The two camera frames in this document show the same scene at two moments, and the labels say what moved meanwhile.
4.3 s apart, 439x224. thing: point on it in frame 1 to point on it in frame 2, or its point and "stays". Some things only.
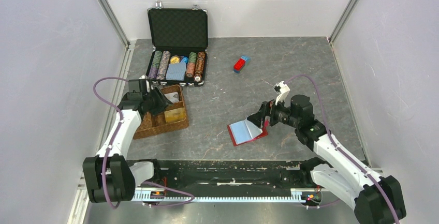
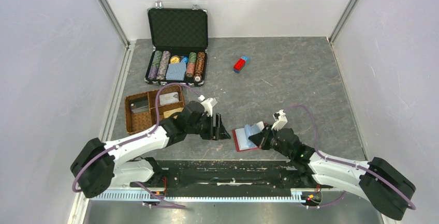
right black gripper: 268,108 to 260,138
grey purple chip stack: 163,64 stays
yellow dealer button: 175,59 stays
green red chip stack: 190,68 stays
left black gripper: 163,102 to 217,132
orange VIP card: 175,115 stays
